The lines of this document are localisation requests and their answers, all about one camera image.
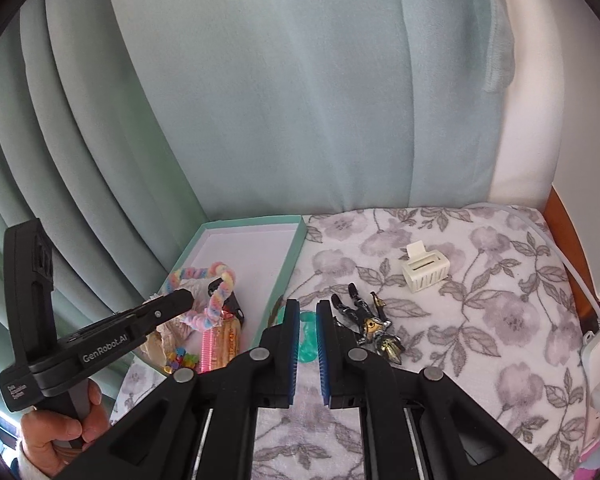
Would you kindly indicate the grey floral blanket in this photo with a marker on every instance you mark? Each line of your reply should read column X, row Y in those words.
column 480, row 285

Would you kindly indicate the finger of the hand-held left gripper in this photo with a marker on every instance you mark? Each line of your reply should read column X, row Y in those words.
column 167, row 305

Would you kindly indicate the black hair clip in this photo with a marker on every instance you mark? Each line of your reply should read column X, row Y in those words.
column 235, row 307

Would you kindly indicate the teal cardboard box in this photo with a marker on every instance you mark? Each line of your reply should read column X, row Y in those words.
column 250, row 255

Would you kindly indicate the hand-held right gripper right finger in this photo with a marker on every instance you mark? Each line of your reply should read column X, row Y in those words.
column 322, row 345

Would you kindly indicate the white hair claw clip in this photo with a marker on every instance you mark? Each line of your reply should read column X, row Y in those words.
column 425, row 270

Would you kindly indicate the dark toy figure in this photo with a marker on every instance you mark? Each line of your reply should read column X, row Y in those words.
column 375, row 330

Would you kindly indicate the wooden bed frame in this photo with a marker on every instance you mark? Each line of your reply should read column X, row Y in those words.
column 562, row 230

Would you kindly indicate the mint green curtain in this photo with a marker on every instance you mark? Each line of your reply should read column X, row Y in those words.
column 280, row 85

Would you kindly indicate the person's left hand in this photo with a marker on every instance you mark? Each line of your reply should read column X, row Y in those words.
column 55, row 430

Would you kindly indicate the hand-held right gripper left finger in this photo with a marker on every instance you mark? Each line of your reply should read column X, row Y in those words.
column 292, row 340

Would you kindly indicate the green hair clip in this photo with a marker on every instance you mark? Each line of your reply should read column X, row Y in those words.
column 307, row 340

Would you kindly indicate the person's left forearm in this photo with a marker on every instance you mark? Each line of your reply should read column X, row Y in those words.
column 30, row 470

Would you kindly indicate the pink hair comb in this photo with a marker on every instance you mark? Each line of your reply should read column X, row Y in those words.
column 208, row 352

